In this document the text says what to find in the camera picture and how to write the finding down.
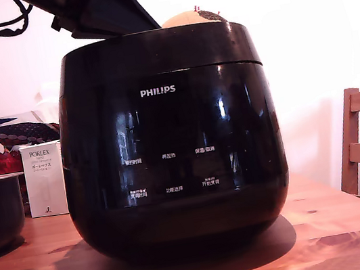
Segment white bag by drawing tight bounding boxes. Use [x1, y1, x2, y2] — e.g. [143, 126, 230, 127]
[33, 87, 64, 112]

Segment cork globe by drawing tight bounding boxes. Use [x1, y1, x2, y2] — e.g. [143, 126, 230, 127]
[158, 1, 228, 33]

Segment dark dotted cloth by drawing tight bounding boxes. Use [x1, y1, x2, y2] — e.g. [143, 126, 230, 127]
[0, 115, 63, 152]

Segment black rice cooker lid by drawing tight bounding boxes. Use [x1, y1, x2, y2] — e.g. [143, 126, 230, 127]
[51, 12, 264, 98]

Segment white Porlex box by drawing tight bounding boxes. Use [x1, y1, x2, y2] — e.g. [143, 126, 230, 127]
[18, 139, 72, 221]

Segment black Philips rice cooker body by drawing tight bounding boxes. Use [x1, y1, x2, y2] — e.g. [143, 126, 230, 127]
[49, 54, 299, 267]

